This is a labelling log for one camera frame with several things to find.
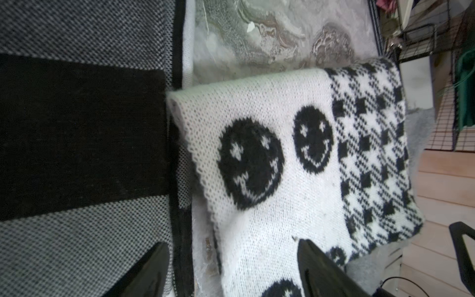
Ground black white smiley scarf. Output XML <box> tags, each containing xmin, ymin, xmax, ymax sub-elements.
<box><xmin>167</xmin><ymin>58</ymin><xmax>424</xmax><ymax>297</ymax></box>

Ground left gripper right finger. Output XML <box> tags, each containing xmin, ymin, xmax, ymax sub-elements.
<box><xmin>297</xmin><ymin>239</ymin><xmax>368</xmax><ymax>297</ymax></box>

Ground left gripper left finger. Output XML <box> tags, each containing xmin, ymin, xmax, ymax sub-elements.
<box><xmin>103</xmin><ymin>242</ymin><xmax>170</xmax><ymax>297</ymax></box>

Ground black wire desk organizer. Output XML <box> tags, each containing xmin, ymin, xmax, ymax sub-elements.
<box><xmin>368</xmin><ymin>0</ymin><xmax>475</xmax><ymax>153</ymax></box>

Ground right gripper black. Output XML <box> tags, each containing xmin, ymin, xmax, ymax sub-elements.
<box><xmin>449</xmin><ymin>222</ymin><xmax>475</xmax><ymax>295</ymax></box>

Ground grey black checkered scarf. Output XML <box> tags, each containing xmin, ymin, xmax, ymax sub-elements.
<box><xmin>1</xmin><ymin>1</ymin><xmax>187</xmax><ymax>297</ymax></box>

